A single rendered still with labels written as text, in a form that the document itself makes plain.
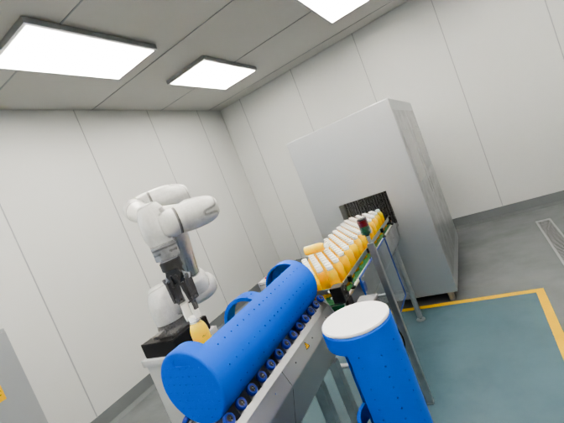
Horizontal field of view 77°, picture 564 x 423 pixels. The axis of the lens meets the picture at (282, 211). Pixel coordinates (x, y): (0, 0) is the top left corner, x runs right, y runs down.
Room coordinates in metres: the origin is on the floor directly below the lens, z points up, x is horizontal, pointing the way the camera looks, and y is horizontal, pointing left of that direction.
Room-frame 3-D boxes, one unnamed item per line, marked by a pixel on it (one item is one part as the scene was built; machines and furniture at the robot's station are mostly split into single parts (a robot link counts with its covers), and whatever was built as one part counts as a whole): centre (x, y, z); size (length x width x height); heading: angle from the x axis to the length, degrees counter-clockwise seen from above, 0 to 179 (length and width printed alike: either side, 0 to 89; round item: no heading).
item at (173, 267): (1.27, 0.44, 1.49); 0.08 x 0.07 x 0.09; 60
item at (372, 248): (2.14, -0.43, 0.55); 0.04 x 0.04 x 1.10; 60
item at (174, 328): (1.99, 0.84, 1.11); 0.22 x 0.18 x 0.06; 156
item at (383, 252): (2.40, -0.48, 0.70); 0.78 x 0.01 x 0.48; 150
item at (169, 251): (1.27, 0.44, 1.56); 0.09 x 0.09 x 0.06
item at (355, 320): (1.37, -0.11, 1.03); 0.28 x 0.28 x 0.01
